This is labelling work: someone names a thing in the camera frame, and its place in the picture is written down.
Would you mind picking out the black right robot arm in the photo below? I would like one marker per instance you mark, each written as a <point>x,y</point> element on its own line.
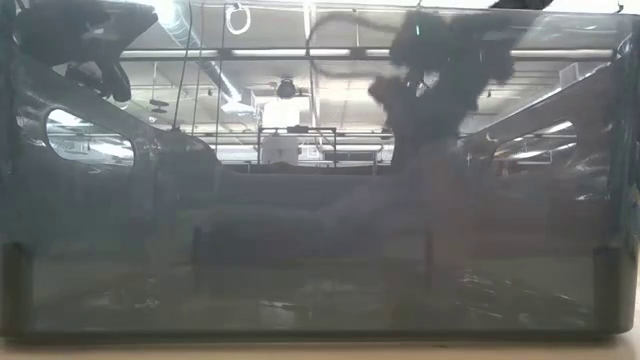
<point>465,45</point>

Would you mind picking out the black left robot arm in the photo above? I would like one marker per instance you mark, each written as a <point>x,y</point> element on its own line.
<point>75,30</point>

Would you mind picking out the long ceiling light bar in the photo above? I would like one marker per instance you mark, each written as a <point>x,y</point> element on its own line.
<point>300,52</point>

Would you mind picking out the round dark ceiling fixture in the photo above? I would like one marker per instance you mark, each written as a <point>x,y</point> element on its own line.
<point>286,88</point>

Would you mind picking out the translucent plastic bin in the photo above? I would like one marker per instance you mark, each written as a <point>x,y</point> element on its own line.
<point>320,260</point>

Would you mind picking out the black metal frame cart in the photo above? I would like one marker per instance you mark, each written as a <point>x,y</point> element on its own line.
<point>297,131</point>

